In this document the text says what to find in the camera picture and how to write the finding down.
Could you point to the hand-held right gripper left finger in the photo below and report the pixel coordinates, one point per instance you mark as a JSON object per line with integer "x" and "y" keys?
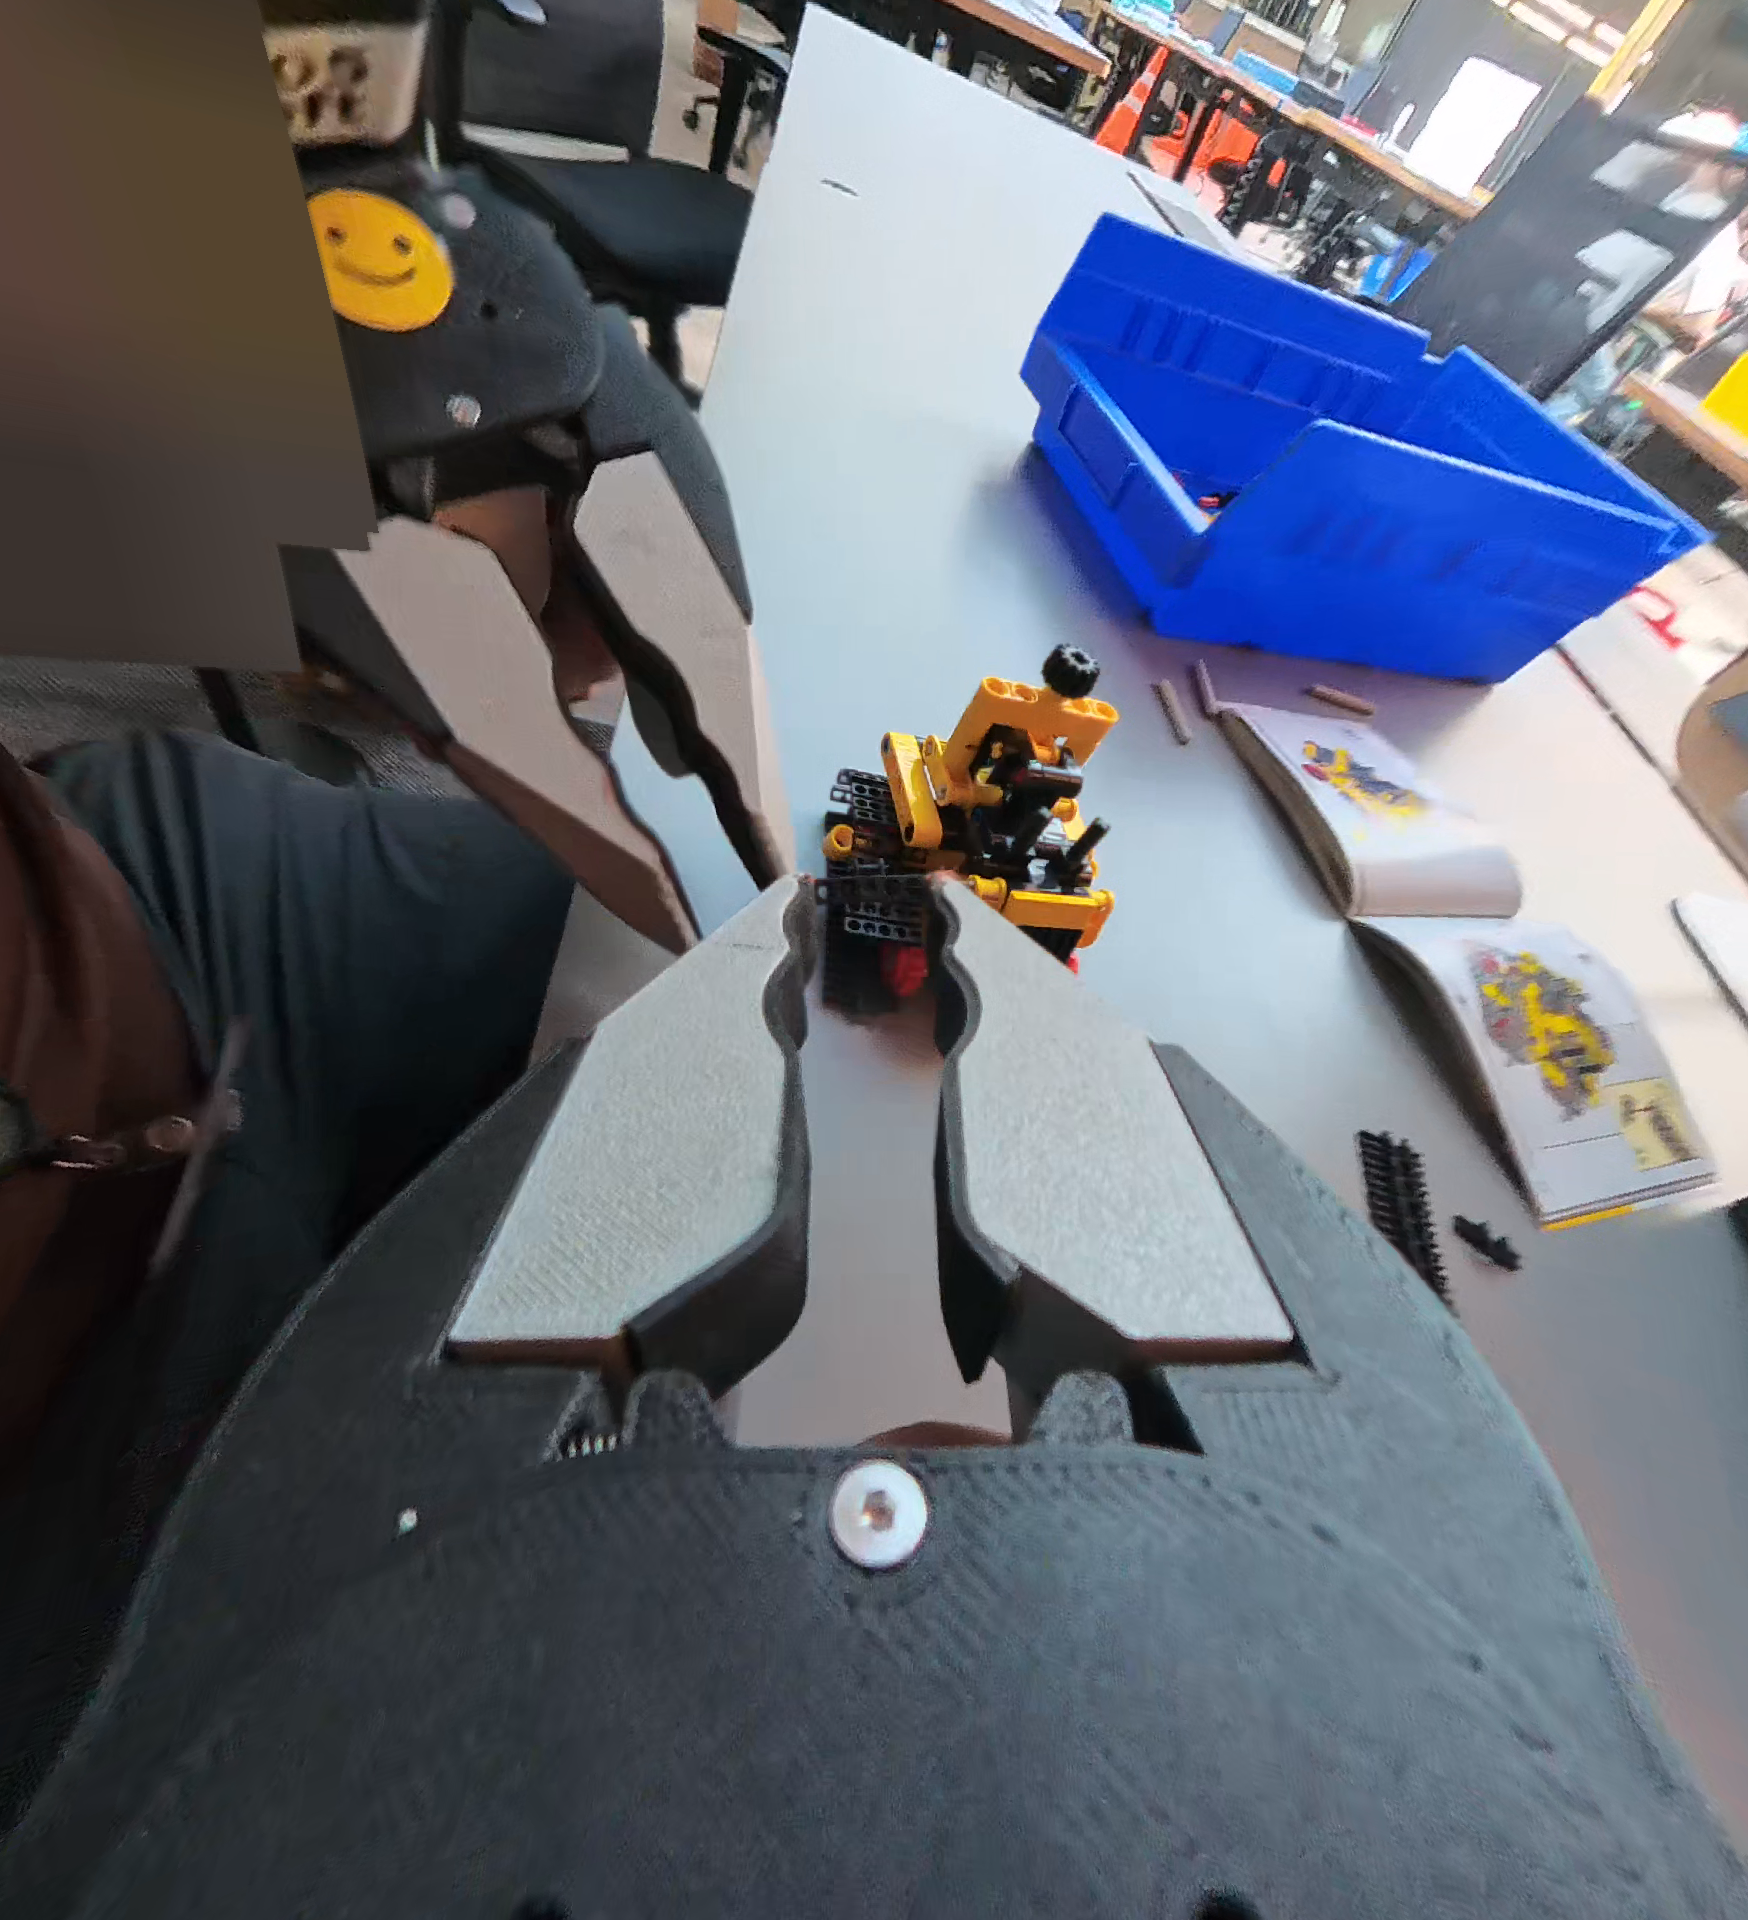
{"x": 635, "y": 1170}

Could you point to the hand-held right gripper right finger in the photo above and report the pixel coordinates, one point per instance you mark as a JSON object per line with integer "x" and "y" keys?
{"x": 1101, "y": 1170}

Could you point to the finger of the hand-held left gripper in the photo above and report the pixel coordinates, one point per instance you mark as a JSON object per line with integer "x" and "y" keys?
{"x": 679, "y": 630}
{"x": 440, "y": 644}

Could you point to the yellow black lego model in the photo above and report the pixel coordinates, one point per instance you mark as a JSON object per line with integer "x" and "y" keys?
{"x": 1023, "y": 735}

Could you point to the person's left forearm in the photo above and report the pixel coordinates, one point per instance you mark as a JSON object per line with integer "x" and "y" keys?
{"x": 4, "y": 901}

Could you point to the black lego track strip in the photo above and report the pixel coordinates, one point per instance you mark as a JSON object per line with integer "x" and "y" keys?
{"x": 1403, "y": 1206}

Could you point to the small black lego piece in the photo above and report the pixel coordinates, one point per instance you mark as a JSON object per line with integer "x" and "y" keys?
{"x": 1486, "y": 1241}

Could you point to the open lego instruction booklet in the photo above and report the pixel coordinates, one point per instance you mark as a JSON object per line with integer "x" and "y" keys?
{"x": 1415, "y": 840}

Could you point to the person's left hand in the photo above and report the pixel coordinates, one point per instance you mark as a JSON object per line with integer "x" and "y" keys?
{"x": 575, "y": 637}

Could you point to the black office chair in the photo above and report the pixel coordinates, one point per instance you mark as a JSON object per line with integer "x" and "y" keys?
{"x": 635, "y": 210}

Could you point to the orange traffic cone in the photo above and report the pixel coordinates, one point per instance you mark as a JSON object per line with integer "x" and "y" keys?
{"x": 1132, "y": 100}

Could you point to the blue plastic bin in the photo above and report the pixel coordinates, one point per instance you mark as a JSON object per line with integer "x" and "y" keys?
{"x": 1353, "y": 495}

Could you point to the long wooden desk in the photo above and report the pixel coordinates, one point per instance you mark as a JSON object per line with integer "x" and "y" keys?
{"x": 1353, "y": 135}

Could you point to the black computer monitor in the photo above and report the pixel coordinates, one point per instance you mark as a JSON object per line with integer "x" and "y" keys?
{"x": 1535, "y": 270}

